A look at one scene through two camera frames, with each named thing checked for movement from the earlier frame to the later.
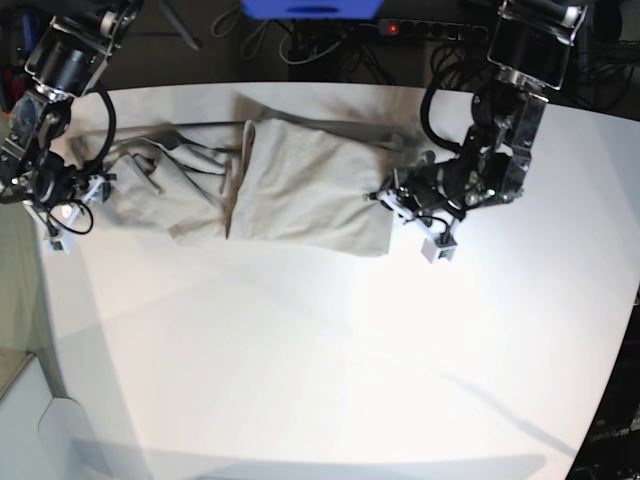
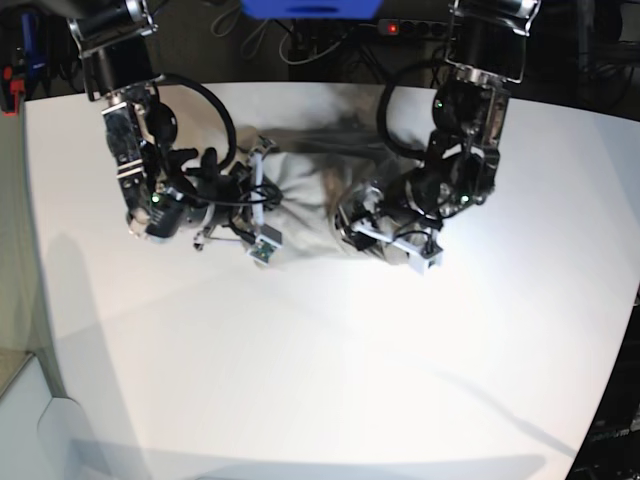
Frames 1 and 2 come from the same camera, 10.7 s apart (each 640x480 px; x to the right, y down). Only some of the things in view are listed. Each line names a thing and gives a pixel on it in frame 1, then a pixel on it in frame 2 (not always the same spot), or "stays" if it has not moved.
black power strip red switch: [448, 30] stays
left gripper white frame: [57, 234] → [256, 159]
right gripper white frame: [393, 201] → [422, 257]
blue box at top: [312, 10] stays
